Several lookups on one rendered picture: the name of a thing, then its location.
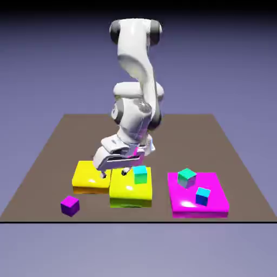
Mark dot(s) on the large magenta box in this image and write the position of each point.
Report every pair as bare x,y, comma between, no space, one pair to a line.
190,203

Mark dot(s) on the large yellow-green box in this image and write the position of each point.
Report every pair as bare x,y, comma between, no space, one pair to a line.
127,190

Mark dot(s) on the large yellow box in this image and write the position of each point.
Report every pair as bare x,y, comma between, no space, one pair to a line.
90,177

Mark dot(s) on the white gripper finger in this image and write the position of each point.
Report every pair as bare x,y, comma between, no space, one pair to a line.
125,171
103,174

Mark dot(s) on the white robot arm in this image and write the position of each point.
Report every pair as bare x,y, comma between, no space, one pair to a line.
134,121

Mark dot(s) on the small purple cube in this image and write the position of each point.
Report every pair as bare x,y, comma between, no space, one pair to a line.
69,206

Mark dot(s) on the small cyan-green cube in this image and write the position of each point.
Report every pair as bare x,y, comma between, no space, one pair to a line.
140,175

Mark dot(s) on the small blue cube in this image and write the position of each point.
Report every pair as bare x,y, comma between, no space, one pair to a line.
203,196

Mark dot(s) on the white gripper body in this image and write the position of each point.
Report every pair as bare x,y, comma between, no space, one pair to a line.
112,161

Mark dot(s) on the small green cube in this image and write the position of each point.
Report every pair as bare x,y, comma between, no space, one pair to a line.
186,177

